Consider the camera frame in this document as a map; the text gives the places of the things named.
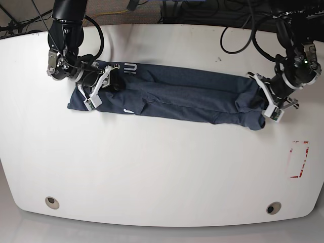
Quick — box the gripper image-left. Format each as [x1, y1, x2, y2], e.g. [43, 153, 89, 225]
[76, 64, 126, 95]

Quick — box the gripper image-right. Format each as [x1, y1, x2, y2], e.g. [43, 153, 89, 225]
[253, 75, 300, 110]

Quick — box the dark blue T-shirt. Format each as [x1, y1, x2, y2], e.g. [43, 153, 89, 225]
[67, 60, 269, 132]

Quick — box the black robot arm image-left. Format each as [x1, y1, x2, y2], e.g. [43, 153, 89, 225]
[47, 1, 104, 88]

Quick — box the red tape rectangle marking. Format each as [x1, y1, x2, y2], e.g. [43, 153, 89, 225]
[287, 141, 310, 179]

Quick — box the grey power strip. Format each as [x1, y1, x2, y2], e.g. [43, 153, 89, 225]
[305, 4, 323, 20]

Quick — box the black tripod stand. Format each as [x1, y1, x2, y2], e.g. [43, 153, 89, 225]
[1, 5, 52, 39]

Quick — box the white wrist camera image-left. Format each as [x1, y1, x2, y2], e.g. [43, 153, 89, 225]
[84, 65, 112, 111]

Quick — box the black looped cable image-right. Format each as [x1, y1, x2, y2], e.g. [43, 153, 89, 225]
[220, 27, 255, 55]

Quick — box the yellow cable on floor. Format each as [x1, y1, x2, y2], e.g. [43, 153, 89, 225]
[96, 7, 129, 20]

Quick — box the right table cable grommet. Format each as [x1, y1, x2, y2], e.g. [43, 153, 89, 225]
[266, 201, 281, 215]

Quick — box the table cable grommet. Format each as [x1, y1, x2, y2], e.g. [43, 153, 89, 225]
[45, 196, 60, 210]
[266, 201, 281, 215]

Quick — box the left table cable grommet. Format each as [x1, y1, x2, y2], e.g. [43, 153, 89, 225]
[45, 196, 60, 210]

